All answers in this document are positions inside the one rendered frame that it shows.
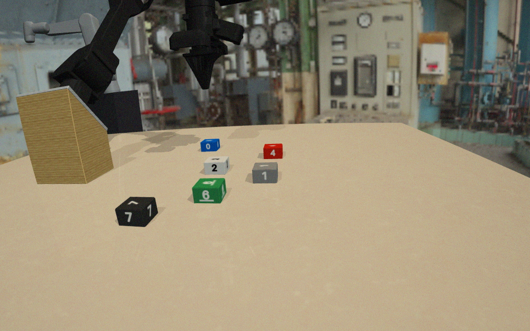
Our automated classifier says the green block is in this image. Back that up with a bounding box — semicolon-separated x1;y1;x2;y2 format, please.
192;178;226;204

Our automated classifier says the red block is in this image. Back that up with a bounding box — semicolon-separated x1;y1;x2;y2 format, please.
263;143;283;159

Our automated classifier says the blue block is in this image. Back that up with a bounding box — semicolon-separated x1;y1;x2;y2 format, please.
201;139;220;152

